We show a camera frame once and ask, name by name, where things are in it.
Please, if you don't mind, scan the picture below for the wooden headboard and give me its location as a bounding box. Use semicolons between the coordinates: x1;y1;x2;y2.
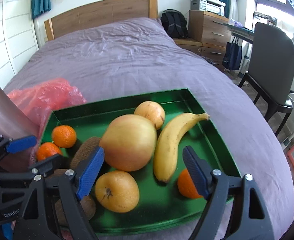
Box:
44;0;158;41

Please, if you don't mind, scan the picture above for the desk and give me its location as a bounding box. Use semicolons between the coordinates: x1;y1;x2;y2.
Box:
223;21;257;39

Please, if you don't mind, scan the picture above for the white printer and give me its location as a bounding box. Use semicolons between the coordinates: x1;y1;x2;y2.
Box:
189;0;226;16

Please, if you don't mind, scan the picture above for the yellow banana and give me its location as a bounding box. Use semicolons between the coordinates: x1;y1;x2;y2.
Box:
153;112;210;183

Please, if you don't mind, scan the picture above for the low wooden drawer unit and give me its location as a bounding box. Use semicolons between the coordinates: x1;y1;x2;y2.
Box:
173;38;228;70

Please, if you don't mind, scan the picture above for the dark blue tote bag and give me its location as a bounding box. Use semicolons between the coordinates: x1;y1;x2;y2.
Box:
222;36;243;71

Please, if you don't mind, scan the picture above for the black backpack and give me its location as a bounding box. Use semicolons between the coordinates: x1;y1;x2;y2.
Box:
160;9;189;39

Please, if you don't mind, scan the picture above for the orange tangerine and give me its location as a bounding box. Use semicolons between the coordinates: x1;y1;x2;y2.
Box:
51;125;77;148
36;142;63;162
177;169;203;200

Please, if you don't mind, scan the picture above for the yellow-green apple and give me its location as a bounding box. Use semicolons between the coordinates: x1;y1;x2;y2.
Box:
99;114;157;172

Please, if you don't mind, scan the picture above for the pink plastic sheet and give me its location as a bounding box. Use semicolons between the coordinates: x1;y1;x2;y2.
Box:
7;78;87;155

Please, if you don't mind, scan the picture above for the green tray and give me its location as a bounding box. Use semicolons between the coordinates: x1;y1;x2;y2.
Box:
38;87;242;234

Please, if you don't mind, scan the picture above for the grey chair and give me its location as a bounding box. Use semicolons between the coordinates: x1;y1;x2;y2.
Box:
238;22;294;137

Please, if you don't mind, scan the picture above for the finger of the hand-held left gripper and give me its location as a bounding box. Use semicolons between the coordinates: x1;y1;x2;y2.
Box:
0;154;65;181
0;134;38;167

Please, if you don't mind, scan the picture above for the yellow pear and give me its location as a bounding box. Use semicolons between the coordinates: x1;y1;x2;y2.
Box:
95;171;140;213

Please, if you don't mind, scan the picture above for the wooden cabinet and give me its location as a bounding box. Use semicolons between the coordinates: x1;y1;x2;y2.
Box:
188;10;231;50

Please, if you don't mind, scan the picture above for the small yellow apple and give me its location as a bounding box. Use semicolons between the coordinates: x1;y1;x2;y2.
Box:
134;101;166;130

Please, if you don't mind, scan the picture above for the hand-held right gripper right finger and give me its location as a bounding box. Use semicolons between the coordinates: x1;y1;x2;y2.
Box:
182;145;273;240

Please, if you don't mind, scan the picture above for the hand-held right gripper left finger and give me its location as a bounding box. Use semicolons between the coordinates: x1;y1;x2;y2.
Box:
19;146;105;240

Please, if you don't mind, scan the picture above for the brown kiwi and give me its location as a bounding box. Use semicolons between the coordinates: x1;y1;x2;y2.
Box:
54;195;97;227
47;168;69;180
70;136;102;170

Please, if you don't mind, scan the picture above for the copper and black kettle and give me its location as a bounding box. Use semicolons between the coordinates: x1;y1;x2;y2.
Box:
0;72;41;170

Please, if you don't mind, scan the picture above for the white wardrobe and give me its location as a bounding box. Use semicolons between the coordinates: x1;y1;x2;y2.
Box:
0;0;39;85

